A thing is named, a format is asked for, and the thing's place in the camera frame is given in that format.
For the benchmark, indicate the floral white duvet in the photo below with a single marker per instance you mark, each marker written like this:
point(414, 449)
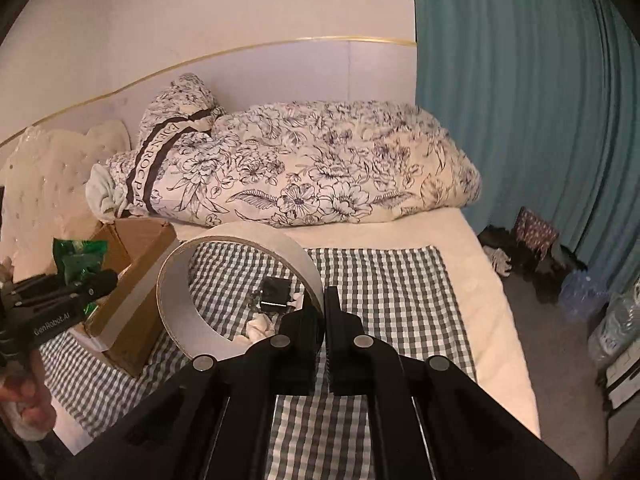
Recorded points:
point(325, 160)

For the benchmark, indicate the white cloth on floor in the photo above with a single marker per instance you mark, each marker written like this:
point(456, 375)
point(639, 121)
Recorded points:
point(500, 261)

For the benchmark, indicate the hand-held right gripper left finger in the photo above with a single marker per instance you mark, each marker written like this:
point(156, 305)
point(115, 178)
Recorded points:
point(300, 340)

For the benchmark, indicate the light green towel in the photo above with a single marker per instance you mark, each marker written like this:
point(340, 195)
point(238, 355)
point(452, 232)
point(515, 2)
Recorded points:
point(107, 195)

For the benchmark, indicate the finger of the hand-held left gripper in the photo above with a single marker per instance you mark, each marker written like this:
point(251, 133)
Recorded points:
point(90, 285)

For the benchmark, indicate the cream studded pillow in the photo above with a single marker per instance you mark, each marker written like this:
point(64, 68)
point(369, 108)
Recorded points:
point(50, 170)

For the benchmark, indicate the white tissue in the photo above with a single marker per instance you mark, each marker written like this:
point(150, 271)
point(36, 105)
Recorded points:
point(260, 329)

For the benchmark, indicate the cream bed mattress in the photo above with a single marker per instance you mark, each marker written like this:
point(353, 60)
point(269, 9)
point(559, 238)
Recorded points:
point(500, 335)

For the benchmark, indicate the small black device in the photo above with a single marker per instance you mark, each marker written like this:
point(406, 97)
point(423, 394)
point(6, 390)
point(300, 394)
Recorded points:
point(274, 292)

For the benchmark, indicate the white headboard gold trim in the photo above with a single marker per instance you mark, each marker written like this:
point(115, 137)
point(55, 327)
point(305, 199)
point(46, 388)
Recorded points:
point(275, 75)

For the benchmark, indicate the person's left hand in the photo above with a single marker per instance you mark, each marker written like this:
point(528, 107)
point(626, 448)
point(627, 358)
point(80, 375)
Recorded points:
point(30, 400)

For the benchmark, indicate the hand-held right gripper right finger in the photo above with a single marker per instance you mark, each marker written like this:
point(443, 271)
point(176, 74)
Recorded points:
point(345, 340)

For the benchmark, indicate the grey checkered blanket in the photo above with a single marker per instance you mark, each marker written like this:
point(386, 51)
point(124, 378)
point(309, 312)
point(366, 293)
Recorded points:
point(400, 300)

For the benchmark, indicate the patterned bag on floor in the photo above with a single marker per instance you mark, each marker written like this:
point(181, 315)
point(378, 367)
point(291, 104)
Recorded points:
point(535, 232)

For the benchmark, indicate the large white tape roll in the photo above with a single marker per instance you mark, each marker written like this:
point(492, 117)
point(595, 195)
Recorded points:
point(175, 310)

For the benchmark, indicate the teal curtain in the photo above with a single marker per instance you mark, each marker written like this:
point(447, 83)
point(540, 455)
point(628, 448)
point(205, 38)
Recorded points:
point(500, 85)

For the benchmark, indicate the brown cardboard box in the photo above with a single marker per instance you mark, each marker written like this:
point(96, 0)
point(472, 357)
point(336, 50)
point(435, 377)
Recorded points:
point(130, 300)

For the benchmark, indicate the green snack packet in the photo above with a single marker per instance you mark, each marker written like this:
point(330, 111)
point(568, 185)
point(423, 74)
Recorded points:
point(80, 257)

